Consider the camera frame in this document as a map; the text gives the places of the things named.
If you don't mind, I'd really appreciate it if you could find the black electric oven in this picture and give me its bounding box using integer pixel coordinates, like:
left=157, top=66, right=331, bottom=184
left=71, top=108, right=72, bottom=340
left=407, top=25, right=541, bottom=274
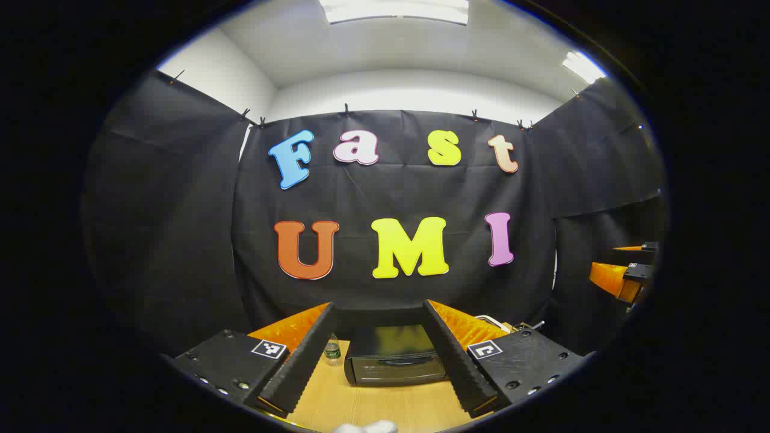
left=344, top=325, right=449, bottom=387

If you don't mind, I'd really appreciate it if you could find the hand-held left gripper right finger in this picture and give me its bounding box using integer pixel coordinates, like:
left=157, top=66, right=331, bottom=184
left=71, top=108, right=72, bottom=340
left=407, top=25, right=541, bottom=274
left=423, top=299, right=593, bottom=419

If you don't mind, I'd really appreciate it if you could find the small ceiling light panel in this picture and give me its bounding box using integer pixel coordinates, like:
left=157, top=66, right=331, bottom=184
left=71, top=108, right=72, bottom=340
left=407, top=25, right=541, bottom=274
left=562, top=51, right=607, bottom=85

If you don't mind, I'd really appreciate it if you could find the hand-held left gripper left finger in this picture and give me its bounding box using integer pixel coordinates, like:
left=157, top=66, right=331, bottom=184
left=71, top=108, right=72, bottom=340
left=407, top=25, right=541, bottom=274
left=161, top=302, right=337, bottom=419

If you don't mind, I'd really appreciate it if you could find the black backdrop cloth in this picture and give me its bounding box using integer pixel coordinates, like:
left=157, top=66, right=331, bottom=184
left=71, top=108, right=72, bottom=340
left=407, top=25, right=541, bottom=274
left=81, top=69, right=668, bottom=358

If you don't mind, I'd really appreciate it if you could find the large ceiling light panel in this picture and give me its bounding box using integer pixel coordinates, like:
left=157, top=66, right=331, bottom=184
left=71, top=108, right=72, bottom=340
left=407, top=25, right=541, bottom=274
left=319, top=0, right=470, bottom=25

